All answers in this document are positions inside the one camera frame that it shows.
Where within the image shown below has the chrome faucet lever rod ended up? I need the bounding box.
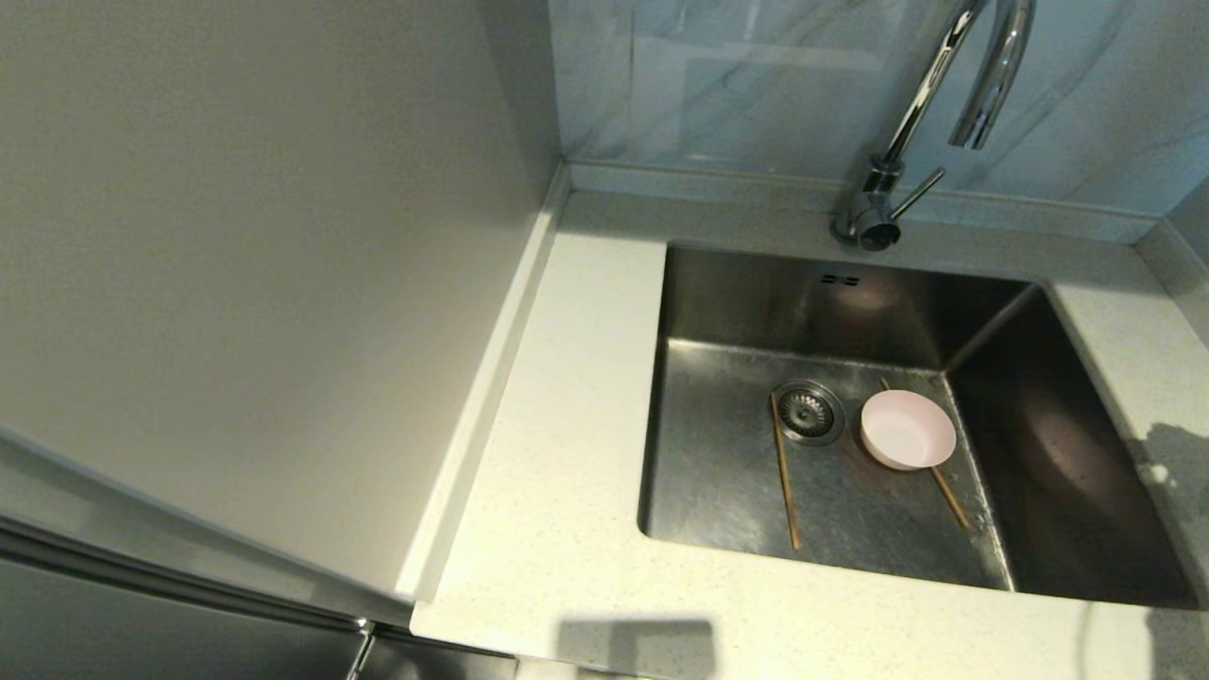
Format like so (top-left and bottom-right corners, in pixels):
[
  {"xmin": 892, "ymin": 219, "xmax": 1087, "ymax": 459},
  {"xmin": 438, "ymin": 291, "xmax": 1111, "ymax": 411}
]
[{"xmin": 891, "ymin": 168, "xmax": 946, "ymax": 220}]

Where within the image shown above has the metal cabinet handle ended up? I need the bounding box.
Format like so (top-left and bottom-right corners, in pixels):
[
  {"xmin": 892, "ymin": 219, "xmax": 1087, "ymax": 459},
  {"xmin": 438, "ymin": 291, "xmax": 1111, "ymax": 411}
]
[{"xmin": 345, "ymin": 619, "xmax": 379, "ymax": 680}]

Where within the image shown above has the tall cabinet unit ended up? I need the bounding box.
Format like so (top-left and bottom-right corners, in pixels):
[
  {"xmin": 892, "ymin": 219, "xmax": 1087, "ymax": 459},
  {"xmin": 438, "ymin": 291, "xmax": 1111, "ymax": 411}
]
[{"xmin": 0, "ymin": 0, "xmax": 568, "ymax": 680}]

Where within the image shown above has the silver cabinet rail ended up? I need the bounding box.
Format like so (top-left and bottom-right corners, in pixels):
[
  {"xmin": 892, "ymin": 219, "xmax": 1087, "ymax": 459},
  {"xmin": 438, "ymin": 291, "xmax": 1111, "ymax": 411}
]
[{"xmin": 0, "ymin": 515, "xmax": 417, "ymax": 636}]

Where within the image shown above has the under-counter cabinet front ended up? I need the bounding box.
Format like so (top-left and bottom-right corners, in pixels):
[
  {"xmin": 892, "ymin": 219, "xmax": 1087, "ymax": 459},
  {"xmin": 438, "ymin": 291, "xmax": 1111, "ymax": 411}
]
[{"xmin": 364, "ymin": 631, "xmax": 519, "ymax": 680}]

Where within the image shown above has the round metal drain strainer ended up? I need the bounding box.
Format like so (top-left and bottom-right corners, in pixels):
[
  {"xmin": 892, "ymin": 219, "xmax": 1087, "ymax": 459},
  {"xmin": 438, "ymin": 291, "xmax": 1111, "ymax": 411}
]
[{"xmin": 768, "ymin": 380, "xmax": 846, "ymax": 447}]

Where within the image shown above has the chrome gooseneck faucet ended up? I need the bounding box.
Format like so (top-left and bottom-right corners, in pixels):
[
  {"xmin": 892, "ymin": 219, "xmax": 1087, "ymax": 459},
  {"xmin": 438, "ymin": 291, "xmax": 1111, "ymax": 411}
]
[{"xmin": 829, "ymin": 0, "xmax": 1037, "ymax": 252}]

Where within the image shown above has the brown wooden chopstick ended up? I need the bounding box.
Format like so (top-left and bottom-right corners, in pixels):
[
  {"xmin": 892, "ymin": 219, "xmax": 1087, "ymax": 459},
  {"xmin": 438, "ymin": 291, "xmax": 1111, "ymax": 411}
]
[
  {"xmin": 770, "ymin": 392, "xmax": 802, "ymax": 552},
  {"xmin": 878, "ymin": 378, "xmax": 971, "ymax": 528}
]

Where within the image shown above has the stainless steel sink basin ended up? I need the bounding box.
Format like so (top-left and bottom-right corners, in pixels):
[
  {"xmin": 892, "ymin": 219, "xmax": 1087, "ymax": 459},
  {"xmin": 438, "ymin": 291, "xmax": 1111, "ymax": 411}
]
[{"xmin": 638, "ymin": 241, "xmax": 1205, "ymax": 610}]

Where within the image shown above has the pink plastic bowl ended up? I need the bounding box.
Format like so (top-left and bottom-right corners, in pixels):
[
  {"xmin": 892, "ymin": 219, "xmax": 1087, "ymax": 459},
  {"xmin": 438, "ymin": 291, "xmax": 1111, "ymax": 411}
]
[{"xmin": 860, "ymin": 389, "xmax": 957, "ymax": 471}]

